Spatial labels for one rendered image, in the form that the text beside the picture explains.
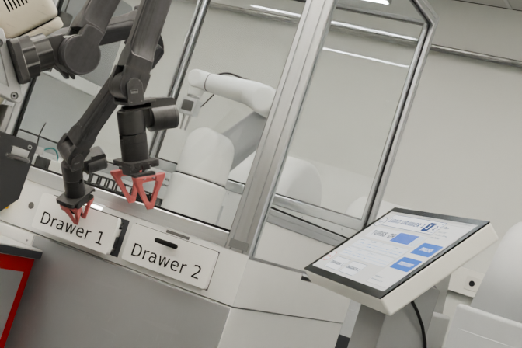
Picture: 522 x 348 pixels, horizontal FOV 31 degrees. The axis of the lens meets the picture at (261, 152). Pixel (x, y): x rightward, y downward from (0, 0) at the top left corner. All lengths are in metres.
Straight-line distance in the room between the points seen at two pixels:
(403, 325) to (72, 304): 1.05
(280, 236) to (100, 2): 1.10
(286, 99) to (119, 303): 0.76
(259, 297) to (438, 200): 3.17
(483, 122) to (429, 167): 0.43
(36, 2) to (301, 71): 0.92
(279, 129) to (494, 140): 3.29
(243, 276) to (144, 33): 0.91
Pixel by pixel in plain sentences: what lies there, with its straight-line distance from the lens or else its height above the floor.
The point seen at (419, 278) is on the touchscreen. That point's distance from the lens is 2.09.
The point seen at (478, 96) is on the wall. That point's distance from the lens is 5.89.
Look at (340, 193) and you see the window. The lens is 3.14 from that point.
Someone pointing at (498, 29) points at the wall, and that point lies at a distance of 6.00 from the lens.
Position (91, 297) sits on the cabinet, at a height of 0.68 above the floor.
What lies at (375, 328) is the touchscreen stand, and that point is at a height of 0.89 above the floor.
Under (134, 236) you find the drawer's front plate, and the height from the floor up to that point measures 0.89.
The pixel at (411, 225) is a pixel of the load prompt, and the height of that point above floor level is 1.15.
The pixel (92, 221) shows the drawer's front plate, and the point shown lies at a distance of 2.80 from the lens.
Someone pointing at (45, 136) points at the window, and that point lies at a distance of 3.05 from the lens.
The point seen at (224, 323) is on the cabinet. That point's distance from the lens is 2.62.
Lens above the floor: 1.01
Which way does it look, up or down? 5 degrees up
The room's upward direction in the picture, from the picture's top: 18 degrees clockwise
